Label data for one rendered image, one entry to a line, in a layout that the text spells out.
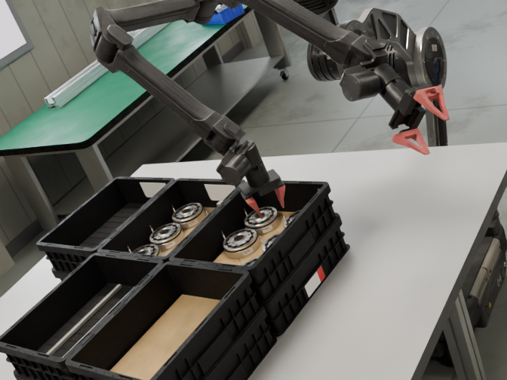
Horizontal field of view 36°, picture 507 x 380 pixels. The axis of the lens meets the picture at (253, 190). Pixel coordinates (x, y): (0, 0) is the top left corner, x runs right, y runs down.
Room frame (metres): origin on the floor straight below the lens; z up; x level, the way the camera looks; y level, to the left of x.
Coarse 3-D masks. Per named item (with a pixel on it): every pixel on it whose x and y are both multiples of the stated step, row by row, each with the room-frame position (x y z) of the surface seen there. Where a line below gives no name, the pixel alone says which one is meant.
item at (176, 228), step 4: (168, 224) 2.19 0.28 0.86; (172, 224) 2.18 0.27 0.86; (176, 224) 2.17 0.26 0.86; (160, 228) 2.18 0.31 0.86; (172, 228) 2.15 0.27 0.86; (176, 228) 2.15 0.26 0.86; (180, 228) 2.14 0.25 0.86; (152, 232) 2.17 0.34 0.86; (156, 232) 2.16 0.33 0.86; (172, 232) 2.12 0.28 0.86; (176, 232) 2.11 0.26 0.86; (152, 236) 2.15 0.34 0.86; (156, 236) 2.14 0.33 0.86; (164, 236) 2.12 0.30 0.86; (168, 236) 2.11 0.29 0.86; (172, 236) 2.10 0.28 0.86; (152, 240) 2.13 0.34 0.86; (156, 240) 2.12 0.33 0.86; (160, 240) 2.11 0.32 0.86; (164, 240) 2.10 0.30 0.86; (168, 240) 2.09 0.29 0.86
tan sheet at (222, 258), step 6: (282, 216) 2.02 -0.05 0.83; (282, 222) 1.98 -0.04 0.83; (276, 228) 1.96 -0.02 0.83; (282, 228) 1.95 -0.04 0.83; (264, 234) 1.96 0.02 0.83; (270, 234) 1.94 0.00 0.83; (264, 240) 1.93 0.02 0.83; (258, 252) 1.88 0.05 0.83; (222, 258) 1.92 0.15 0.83; (228, 258) 1.91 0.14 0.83; (246, 258) 1.87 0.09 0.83; (252, 258) 1.86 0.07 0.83; (234, 264) 1.87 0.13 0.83
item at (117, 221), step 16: (112, 192) 2.51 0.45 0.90; (128, 192) 2.51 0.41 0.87; (96, 208) 2.45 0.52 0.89; (112, 208) 2.49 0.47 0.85; (128, 208) 2.49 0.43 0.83; (64, 224) 2.35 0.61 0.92; (80, 224) 2.39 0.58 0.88; (96, 224) 2.43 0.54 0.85; (112, 224) 2.42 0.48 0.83; (48, 240) 2.30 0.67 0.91; (64, 240) 2.33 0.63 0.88; (80, 240) 2.37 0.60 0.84; (96, 240) 2.35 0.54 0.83; (48, 256) 2.25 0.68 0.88; (64, 256) 2.20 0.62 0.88; (80, 256) 2.13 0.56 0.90; (64, 272) 2.22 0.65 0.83
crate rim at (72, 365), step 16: (160, 272) 1.81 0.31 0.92; (224, 272) 1.68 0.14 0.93; (240, 272) 1.65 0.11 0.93; (144, 288) 1.76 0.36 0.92; (240, 288) 1.60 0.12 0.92; (128, 304) 1.72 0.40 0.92; (224, 304) 1.55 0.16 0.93; (208, 320) 1.51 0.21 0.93; (96, 336) 1.63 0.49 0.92; (192, 336) 1.47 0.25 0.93; (80, 352) 1.59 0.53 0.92; (176, 352) 1.44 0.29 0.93; (80, 368) 1.52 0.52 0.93; (96, 368) 1.49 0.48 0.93; (160, 368) 1.40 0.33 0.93; (176, 368) 1.41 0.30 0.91
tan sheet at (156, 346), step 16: (176, 304) 1.79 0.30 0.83; (192, 304) 1.75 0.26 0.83; (208, 304) 1.73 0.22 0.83; (160, 320) 1.74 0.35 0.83; (176, 320) 1.71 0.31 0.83; (192, 320) 1.68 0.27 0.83; (144, 336) 1.70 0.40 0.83; (160, 336) 1.67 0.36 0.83; (176, 336) 1.64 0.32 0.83; (128, 352) 1.66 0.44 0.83; (144, 352) 1.63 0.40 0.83; (160, 352) 1.60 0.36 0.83; (112, 368) 1.62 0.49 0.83; (128, 368) 1.59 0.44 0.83; (144, 368) 1.57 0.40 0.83
